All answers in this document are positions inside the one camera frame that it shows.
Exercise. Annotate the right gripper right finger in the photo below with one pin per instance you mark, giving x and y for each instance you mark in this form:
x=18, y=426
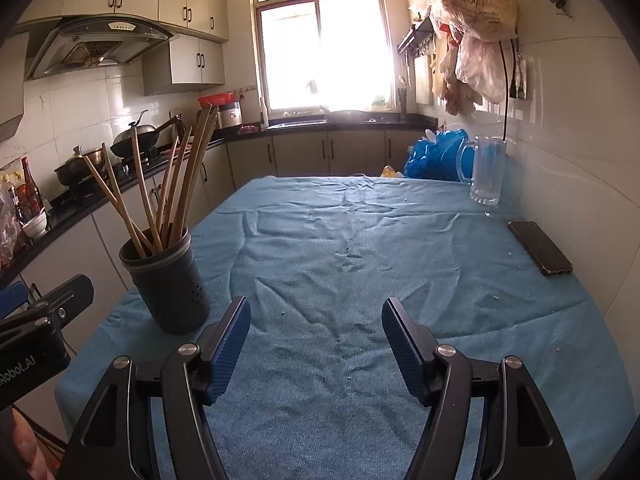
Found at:
x=519, y=438

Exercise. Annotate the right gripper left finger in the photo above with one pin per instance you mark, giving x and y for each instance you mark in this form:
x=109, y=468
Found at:
x=114, y=436

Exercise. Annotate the black perforated utensil holder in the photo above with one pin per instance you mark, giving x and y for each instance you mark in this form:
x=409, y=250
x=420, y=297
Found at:
x=170, y=285

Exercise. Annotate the kitchen window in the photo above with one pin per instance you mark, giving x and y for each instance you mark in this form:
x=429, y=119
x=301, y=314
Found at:
x=324, y=56

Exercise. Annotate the left hand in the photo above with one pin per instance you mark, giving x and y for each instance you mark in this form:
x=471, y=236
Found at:
x=26, y=446

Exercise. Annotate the lower base cabinets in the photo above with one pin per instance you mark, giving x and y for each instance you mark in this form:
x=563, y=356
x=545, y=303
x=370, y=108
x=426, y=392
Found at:
x=86, y=237

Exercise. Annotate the white bowl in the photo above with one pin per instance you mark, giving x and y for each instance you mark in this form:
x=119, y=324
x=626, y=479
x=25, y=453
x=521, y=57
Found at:
x=36, y=227

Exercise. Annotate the clear plastic bag on counter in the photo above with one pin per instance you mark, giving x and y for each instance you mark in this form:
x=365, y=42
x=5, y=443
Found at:
x=13, y=239

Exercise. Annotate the black countertop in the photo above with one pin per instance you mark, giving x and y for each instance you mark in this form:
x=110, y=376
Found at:
x=225, y=140

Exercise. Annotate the dark sauce bottle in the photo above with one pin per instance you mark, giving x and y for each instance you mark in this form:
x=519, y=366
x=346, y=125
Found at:
x=31, y=201

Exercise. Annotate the black smartphone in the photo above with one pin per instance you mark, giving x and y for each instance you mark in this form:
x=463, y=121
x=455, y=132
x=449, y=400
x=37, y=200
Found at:
x=545, y=254

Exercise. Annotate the blue towel table cover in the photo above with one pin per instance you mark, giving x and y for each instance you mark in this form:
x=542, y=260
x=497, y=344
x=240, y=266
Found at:
x=317, y=392

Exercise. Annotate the black wok with lid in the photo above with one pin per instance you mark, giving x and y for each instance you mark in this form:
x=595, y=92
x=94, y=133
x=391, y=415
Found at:
x=147, y=135

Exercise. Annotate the clear glass mug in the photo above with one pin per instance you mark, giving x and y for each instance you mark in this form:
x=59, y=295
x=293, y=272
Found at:
x=489, y=160

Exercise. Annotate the blue plastic bag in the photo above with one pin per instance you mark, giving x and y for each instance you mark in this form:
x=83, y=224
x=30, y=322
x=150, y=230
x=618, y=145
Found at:
x=436, y=158

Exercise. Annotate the yellow bag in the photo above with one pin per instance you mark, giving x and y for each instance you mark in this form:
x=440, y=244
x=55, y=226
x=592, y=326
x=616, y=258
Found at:
x=389, y=172

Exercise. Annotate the red basin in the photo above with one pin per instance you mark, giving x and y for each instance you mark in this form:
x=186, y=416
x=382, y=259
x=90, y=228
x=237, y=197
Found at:
x=217, y=99

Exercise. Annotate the range hood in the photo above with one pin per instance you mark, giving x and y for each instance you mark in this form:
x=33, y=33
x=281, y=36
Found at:
x=94, y=41

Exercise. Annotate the hanging plastic bags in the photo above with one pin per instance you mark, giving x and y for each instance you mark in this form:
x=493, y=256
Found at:
x=469, y=39

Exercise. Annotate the upper wall cabinets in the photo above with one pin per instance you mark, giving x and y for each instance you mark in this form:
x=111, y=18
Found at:
x=191, y=59

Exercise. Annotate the wall dish rack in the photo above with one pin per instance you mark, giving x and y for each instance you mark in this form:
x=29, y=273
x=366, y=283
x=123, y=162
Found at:
x=418, y=36

